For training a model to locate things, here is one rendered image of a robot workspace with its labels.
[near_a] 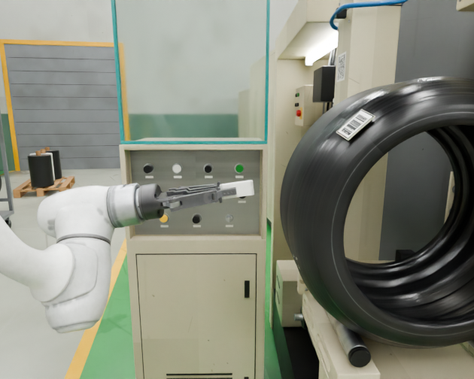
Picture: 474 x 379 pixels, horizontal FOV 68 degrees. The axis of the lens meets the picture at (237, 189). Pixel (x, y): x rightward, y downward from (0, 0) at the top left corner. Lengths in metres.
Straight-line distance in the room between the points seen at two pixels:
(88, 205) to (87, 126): 9.04
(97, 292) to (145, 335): 0.92
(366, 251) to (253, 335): 0.67
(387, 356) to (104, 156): 9.16
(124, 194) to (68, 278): 0.19
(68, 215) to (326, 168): 0.50
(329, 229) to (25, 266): 0.51
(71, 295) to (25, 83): 9.59
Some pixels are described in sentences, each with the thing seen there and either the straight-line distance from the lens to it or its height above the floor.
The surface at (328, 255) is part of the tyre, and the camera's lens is 0.69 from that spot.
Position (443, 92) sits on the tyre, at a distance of 0.72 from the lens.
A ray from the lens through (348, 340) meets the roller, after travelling 0.83.
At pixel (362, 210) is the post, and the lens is 1.09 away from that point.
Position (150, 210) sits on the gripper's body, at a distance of 0.74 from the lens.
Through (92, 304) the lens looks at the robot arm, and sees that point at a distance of 0.71.
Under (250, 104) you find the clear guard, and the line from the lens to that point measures 1.33.
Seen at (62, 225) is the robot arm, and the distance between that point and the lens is 0.77.
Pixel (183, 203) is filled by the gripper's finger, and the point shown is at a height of 1.21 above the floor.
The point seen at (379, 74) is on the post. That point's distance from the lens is 1.07.
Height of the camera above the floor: 1.38
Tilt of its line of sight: 12 degrees down
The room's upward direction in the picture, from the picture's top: straight up
